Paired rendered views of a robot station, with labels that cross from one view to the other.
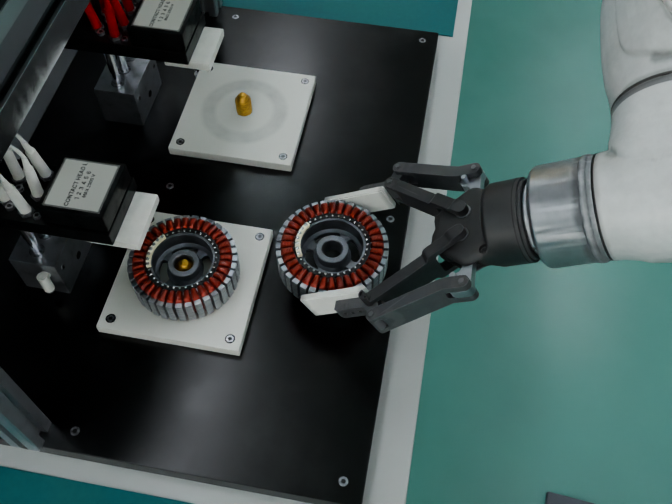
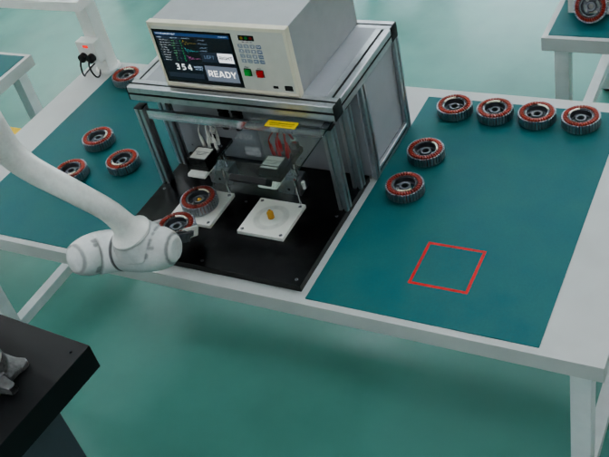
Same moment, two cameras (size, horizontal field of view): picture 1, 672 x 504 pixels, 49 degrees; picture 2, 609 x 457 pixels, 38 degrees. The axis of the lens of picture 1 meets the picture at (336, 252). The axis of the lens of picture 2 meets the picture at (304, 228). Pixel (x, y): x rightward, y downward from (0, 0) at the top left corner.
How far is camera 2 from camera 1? 2.45 m
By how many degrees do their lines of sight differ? 69
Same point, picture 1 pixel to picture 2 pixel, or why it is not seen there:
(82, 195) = (197, 153)
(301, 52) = (304, 238)
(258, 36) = (320, 223)
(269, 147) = (248, 224)
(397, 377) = not seen: hidden behind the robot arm
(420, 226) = (201, 275)
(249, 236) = (209, 219)
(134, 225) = (195, 172)
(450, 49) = (296, 296)
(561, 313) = not seen: outside the picture
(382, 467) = not seen: hidden behind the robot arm
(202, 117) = (272, 205)
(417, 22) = (319, 286)
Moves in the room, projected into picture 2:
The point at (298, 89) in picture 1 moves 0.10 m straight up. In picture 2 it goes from (276, 233) to (268, 206)
